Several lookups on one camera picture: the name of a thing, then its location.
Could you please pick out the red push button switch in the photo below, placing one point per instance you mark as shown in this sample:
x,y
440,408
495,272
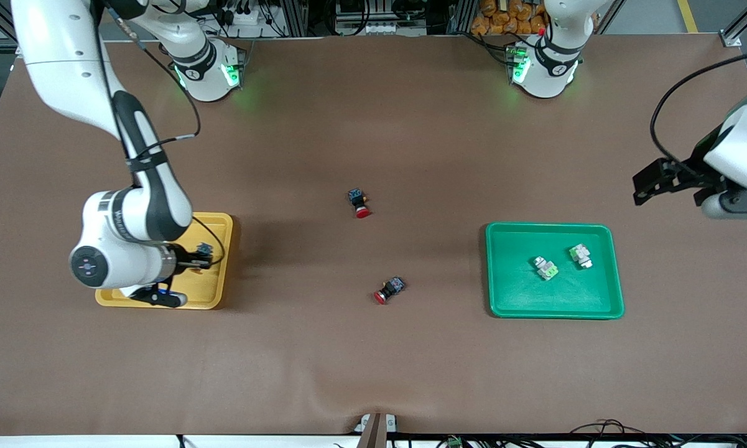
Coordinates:
x,y
359,200
390,289

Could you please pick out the aluminium frame post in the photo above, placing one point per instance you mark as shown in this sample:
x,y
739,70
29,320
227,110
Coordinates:
x,y
297,15
460,15

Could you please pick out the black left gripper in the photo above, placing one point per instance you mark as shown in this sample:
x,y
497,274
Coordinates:
x,y
696,166

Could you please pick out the brown table mat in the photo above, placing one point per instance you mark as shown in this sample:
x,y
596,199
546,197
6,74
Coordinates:
x,y
373,361

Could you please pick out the white power strip with plugs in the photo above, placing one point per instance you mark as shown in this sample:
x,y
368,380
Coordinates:
x,y
249,17

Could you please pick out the yellow plastic tray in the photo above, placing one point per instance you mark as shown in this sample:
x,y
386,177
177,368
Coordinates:
x,y
214,286

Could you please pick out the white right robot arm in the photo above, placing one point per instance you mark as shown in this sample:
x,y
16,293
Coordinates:
x,y
62,62

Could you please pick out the orange packet pile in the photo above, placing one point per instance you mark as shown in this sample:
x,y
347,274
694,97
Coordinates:
x,y
504,15

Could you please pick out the metal table edge bracket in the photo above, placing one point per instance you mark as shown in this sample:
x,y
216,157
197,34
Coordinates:
x,y
376,432

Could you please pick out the green push button switch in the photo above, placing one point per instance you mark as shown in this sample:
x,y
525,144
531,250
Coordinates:
x,y
580,256
545,269

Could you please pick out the aluminium frame profile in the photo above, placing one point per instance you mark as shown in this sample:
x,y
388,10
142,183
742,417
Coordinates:
x,y
731,38

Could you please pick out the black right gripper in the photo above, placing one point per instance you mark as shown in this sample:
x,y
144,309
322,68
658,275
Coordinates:
x,y
183,260

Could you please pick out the white socket strip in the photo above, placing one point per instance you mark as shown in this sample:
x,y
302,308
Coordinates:
x,y
379,28

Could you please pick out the yellow push button switch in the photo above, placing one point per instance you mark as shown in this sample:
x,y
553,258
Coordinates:
x,y
206,249

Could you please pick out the green plastic tray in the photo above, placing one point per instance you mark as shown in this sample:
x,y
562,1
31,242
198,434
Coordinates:
x,y
516,292

